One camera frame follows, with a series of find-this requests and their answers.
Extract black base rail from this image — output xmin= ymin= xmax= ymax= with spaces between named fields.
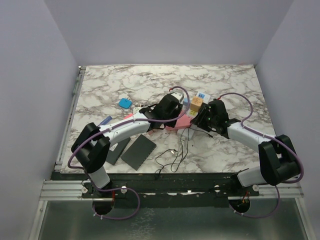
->
xmin=49 ymin=171 xmax=291 ymax=209

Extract pink triangular power strip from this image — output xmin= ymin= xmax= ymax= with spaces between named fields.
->
xmin=165 ymin=114 xmax=192 ymax=131

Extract orange tan plug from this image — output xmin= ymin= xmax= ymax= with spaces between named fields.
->
xmin=189 ymin=96 xmax=203 ymax=112

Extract pink square plug adapter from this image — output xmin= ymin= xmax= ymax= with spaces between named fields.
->
xmin=124 ymin=113 xmax=134 ymax=120

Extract purple cable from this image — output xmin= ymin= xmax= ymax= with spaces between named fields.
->
xmin=217 ymin=92 xmax=305 ymax=218
xmin=67 ymin=85 xmax=191 ymax=221

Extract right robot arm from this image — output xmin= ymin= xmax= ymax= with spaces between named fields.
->
xmin=191 ymin=99 xmax=302 ymax=196

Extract left black flat box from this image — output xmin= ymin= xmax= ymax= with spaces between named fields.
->
xmin=105 ymin=137 xmax=131 ymax=166

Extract blue plug adapter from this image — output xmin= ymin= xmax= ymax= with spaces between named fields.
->
xmin=118 ymin=98 xmax=132 ymax=109

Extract black flat box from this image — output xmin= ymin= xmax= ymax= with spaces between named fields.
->
xmin=105 ymin=137 xmax=131 ymax=166
xmin=121 ymin=135 xmax=157 ymax=171

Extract white coiled cord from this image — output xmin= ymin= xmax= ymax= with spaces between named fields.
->
xmin=169 ymin=134 xmax=191 ymax=155

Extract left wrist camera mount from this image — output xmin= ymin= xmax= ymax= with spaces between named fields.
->
xmin=170 ymin=91 xmax=185 ymax=103

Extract white plug adapter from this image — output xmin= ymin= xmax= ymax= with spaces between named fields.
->
xmin=133 ymin=106 xmax=142 ymax=115

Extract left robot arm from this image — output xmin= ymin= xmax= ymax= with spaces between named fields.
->
xmin=71 ymin=92 xmax=184 ymax=198

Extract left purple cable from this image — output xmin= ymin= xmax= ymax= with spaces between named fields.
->
xmin=67 ymin=85 xmax=191 ymax=221

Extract light blue plug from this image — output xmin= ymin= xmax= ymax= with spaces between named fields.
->
xmin=182 ymin=97 xmax=192 ymax=107

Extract right black flat box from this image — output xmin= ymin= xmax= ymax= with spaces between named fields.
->
xmin=121 ymin=135 xmax=157 ymax=171

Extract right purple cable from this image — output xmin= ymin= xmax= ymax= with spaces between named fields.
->
xmin=217 ymin=92 xmax=305 ymax=218

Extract white power strip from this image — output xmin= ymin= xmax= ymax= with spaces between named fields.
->
xmin=177 ymin=91 xmax=211 ymax=140

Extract thin black cable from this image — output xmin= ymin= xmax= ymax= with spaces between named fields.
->
xmin=154 ymin=124 xmax=216 ymax=181

